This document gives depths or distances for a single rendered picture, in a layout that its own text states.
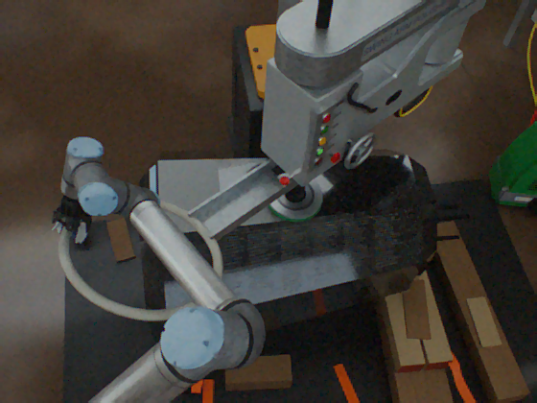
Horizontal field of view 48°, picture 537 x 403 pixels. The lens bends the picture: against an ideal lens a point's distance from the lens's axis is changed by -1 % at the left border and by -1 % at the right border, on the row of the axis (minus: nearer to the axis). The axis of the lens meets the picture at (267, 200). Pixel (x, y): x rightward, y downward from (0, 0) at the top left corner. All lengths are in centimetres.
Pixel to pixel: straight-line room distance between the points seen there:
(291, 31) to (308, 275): 106
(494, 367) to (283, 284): 118
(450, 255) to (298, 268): 114
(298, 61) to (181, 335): 82
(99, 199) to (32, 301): 174
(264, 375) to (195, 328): 167
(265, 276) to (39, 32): 274
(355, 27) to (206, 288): 82
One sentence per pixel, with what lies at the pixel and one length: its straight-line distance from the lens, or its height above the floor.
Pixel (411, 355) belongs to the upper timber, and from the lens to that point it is 286.
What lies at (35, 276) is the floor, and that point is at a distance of 332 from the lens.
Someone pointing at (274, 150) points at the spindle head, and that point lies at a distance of 204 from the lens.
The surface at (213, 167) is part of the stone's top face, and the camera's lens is 246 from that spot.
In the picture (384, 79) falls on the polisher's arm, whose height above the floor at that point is 144.
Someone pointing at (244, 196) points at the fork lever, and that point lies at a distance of 207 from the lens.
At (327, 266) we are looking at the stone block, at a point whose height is 72.
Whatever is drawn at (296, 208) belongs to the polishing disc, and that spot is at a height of 93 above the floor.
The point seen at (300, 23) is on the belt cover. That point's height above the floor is 174.
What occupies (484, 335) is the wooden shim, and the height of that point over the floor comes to 13.
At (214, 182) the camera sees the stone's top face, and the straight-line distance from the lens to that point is 241.
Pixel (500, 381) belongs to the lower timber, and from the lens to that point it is 309.
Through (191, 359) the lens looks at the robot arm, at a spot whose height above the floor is 172.
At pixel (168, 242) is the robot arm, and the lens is 151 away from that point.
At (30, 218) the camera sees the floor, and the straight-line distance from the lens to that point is 351.
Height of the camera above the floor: 282
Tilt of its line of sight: 56 degrees down
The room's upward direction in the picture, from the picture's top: 5 degrees clockwise
